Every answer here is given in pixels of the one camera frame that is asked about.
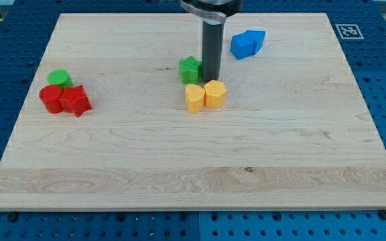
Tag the green star block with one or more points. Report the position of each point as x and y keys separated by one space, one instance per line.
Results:
x=190 y=70

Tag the red star block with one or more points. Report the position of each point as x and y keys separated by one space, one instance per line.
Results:
x=75 y=100

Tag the yellow heart block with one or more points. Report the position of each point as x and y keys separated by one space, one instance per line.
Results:
x=195 y=97

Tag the yellow hexagon block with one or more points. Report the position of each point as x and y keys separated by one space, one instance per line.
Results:
x=215 y=94

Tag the blue cube block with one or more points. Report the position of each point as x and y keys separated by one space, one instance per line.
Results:
x=242 y=45

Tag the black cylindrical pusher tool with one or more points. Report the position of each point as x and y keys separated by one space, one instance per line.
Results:
x=212 y=37

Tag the wooden board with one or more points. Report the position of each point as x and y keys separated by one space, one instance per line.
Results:
x=294 y=133

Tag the blue pentagon block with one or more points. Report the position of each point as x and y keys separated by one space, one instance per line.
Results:
x=258 y=37

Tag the green cylinder block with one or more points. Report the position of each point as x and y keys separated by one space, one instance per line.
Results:
x=61 y=78

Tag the red cylinder block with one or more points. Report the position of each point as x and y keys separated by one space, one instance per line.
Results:
x=49 y=96

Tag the fiducial marker tag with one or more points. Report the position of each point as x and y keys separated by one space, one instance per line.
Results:
x=349 y=31

